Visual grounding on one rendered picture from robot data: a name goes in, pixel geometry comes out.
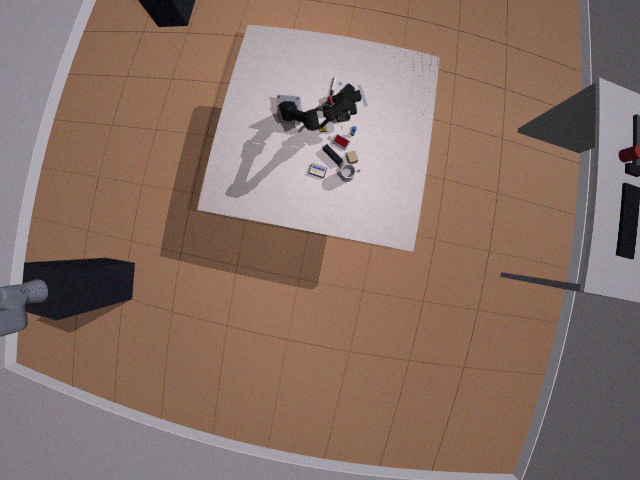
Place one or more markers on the cream paper card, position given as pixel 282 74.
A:
pixel 341 124

